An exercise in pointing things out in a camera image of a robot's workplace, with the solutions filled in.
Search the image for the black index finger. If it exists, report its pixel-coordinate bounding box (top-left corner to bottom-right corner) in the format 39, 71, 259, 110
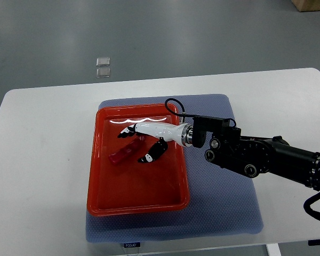
117, 124, 136, 138

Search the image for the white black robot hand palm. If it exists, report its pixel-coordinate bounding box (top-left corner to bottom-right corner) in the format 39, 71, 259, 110
134, 122, 188, 146

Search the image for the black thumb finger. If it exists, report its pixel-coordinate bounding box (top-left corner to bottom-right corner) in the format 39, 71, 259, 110
138, 138, 168, 163

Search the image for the red pepper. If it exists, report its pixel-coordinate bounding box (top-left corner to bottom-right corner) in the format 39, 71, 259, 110
108, 135, 146, 165

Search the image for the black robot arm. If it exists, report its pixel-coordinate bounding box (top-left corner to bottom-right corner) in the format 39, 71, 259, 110
118, 110, 320, 221

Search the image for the red plastic tray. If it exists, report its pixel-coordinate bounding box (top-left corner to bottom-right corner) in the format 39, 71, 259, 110
87, 103, 189, 217

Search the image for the upper floor metal plate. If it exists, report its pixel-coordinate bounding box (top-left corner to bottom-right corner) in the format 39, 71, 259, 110
96, 57, 110, 67

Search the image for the blue-grey mesh mat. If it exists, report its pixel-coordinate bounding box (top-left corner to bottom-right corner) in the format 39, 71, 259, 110
86, 97, 263, 243

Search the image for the black label tag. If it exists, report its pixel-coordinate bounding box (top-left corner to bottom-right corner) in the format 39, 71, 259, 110
123, 242, 141, 248

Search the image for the white table leg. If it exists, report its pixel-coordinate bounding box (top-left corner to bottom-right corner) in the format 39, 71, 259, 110
266, 243, 282, 256

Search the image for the cardboard box corner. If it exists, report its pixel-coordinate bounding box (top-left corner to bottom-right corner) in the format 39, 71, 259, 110
291, 0, 320, 12

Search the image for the dark blue table label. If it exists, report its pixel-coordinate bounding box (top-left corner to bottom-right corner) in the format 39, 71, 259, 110
308, 239, 320, 246

